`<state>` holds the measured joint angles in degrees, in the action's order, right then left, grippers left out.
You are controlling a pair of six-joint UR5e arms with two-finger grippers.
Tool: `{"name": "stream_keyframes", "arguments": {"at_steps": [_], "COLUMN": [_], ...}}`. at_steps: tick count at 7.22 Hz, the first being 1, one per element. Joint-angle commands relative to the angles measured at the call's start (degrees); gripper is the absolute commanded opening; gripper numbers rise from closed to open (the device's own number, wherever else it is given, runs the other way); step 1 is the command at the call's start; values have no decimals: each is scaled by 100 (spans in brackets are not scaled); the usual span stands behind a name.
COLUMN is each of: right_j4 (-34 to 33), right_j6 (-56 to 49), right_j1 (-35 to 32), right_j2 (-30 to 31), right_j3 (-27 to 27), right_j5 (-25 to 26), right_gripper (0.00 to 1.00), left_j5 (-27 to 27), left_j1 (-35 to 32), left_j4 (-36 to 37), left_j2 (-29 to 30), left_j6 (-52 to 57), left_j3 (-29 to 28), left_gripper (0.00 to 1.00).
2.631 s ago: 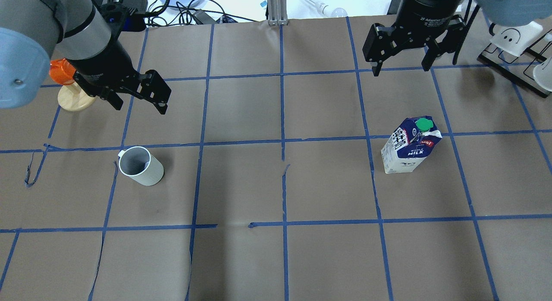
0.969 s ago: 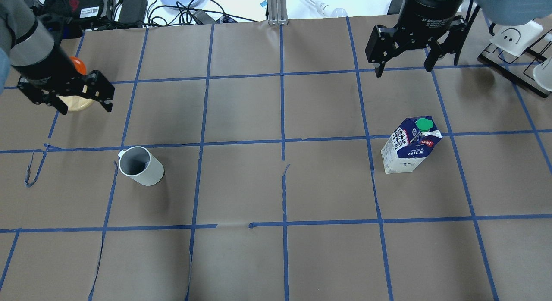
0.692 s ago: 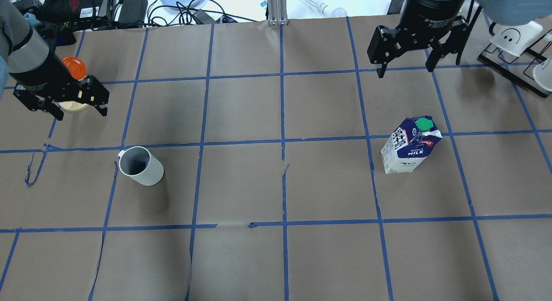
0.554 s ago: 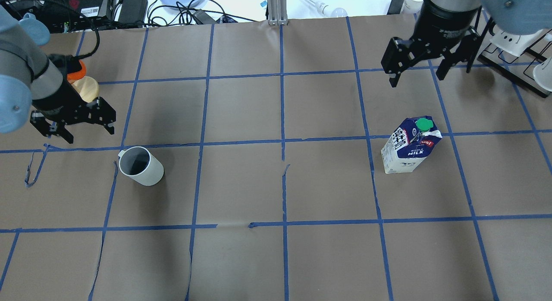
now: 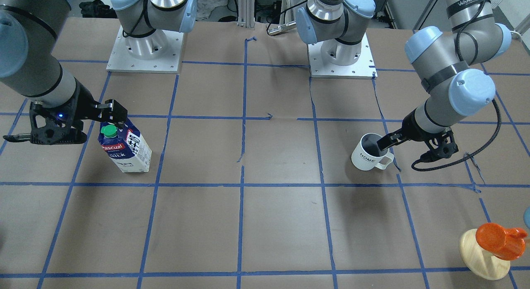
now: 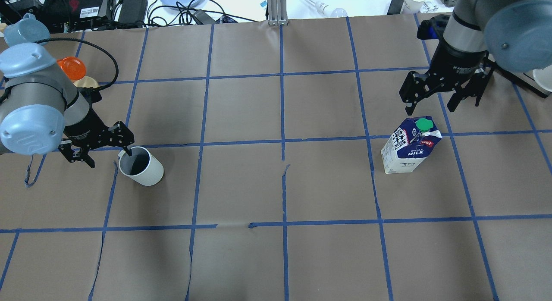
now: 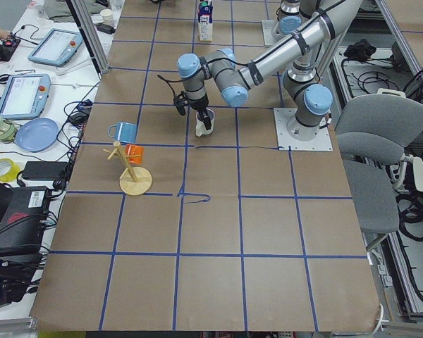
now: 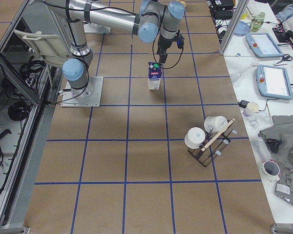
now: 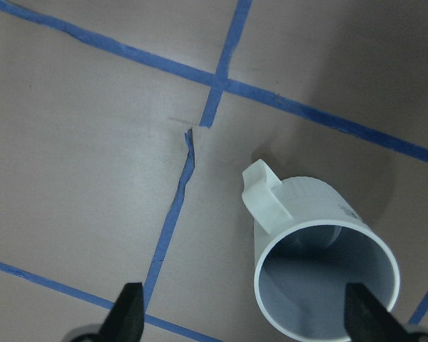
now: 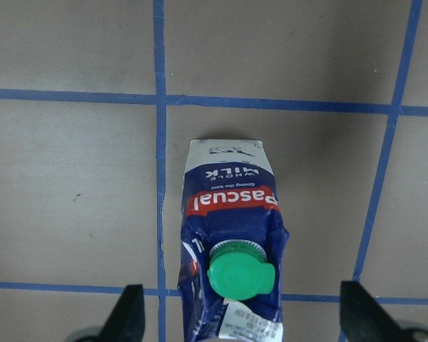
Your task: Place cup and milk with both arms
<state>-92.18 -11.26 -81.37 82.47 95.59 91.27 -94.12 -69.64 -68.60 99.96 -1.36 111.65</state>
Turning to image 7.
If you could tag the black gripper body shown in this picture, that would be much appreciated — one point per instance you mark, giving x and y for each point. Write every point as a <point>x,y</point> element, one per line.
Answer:
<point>199,105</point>

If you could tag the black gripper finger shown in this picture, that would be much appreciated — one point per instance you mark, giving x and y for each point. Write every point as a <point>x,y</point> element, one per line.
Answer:
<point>206,119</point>

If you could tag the white mug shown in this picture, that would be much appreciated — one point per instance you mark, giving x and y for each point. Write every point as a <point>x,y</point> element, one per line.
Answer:
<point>200,129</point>

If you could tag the blue white milk carton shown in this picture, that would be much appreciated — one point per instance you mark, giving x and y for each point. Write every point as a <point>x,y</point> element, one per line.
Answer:
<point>205,20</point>

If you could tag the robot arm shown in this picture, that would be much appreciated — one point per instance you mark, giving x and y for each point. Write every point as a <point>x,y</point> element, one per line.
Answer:
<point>288,16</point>
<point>302,27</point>

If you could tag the white paper cup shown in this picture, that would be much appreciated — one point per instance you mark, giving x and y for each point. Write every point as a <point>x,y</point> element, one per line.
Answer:
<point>107,16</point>

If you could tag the blue mug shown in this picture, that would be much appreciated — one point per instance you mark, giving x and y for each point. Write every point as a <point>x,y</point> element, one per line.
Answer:
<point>123,132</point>

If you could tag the orange mug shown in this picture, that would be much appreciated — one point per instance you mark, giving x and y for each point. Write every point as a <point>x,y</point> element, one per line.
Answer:
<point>134,153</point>

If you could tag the wooden mug tree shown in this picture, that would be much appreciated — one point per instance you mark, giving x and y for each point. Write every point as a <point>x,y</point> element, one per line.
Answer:
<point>134,180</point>

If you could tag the upper teach pendant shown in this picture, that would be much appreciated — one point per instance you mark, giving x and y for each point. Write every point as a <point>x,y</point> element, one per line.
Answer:
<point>57,48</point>

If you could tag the teach pendant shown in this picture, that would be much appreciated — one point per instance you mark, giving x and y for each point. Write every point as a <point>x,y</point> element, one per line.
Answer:
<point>57,48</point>
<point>25,96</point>

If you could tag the grey office chair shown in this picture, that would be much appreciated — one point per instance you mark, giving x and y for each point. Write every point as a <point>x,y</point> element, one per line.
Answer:
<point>372,133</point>

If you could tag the blue plate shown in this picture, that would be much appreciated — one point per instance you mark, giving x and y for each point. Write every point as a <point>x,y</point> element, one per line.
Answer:
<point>37,135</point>

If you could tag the lower teach pendant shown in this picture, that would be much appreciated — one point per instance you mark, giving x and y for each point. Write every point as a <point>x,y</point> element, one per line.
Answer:
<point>25,96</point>

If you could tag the black power adapter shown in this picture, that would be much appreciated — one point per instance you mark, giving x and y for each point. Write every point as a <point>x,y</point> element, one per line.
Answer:
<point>43,170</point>

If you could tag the green tape rolls stack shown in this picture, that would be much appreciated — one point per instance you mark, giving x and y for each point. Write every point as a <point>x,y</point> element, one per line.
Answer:
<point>8,130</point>

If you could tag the yellow tape roll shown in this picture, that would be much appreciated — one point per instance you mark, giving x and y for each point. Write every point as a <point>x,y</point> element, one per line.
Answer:
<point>8,170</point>

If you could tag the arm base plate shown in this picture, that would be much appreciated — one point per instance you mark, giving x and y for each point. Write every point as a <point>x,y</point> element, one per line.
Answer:
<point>292,136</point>
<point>271,32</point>

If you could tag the aluminium frame post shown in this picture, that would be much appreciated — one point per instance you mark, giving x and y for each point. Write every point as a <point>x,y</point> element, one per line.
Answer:
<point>89,34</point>

